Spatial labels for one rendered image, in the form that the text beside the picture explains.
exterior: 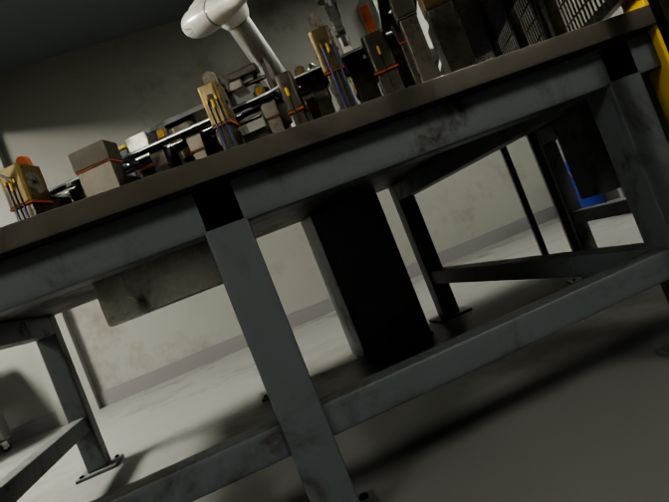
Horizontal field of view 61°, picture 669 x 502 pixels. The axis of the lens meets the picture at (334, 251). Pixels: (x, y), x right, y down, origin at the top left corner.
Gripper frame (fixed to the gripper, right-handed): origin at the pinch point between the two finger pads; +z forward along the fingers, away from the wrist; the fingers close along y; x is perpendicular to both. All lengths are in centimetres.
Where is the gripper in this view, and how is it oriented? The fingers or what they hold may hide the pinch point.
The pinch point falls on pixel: (347, 49)
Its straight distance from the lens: 185.3
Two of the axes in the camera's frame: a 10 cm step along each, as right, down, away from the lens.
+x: 9.2, -3.6, -1.4
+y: -1.3, 0.5, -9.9
